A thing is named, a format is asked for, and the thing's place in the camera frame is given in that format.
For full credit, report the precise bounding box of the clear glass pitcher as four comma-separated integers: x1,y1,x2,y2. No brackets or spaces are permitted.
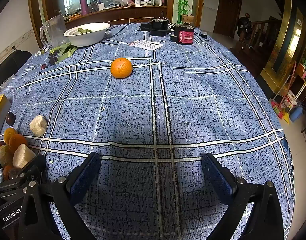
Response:
39,14,68,48

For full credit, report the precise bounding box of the black chair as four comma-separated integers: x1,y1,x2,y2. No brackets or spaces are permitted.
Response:
0,50,32,85

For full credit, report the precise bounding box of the red black jar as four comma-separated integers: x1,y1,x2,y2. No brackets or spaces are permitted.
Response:
173,24,195,46

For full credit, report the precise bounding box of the white bowl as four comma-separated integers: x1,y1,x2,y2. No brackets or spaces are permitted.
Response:
64,22,111,47

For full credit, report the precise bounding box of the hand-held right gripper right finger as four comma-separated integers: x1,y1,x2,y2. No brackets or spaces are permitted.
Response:
201,152,285,240

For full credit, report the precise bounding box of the purple bottle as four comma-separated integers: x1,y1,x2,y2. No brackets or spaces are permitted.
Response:
79,0,90,15

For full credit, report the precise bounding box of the bamboo painted panel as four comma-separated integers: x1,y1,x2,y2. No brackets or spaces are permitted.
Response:
174,0,193,24

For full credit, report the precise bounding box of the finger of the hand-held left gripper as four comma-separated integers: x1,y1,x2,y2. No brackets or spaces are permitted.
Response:
17,154,47,188

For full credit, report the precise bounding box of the green leafy vegetable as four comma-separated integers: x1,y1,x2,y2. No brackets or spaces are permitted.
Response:
49,42,78,60

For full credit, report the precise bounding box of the blue bucket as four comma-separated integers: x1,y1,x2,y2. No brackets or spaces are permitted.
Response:
290,106,303,122

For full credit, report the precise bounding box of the orange mandarin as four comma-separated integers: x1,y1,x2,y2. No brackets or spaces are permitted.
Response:
4,127,19,143
9,134,28,153
110,57,133,79

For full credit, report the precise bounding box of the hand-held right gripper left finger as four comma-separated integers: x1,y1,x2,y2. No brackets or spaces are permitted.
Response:
18,151,101,240

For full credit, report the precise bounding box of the black electric device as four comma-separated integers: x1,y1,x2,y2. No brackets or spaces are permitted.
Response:
140,11,169,37

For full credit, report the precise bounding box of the blue plaid tablecloth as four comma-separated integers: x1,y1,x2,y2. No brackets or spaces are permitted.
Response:
0,22,297,240

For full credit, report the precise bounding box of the white paper card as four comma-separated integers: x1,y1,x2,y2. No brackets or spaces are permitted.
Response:
127,40,164,50

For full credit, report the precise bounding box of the dark figure statue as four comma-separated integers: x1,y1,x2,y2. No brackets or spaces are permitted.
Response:
236,12,253,45

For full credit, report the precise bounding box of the brown wooden door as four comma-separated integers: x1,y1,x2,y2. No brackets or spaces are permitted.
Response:
214,0,243,38

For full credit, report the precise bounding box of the wooden sideboard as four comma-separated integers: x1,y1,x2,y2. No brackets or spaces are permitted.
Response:
29,0,206,28

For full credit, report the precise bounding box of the white bucket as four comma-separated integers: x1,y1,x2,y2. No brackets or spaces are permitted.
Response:
280,90,299,110

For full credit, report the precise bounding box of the golden door frame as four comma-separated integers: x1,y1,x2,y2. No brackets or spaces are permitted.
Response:
260,0,306,93

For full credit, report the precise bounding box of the beige rice cake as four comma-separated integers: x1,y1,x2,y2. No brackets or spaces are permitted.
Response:
12,144,36,169
0,145,14,168
29,115,48,137

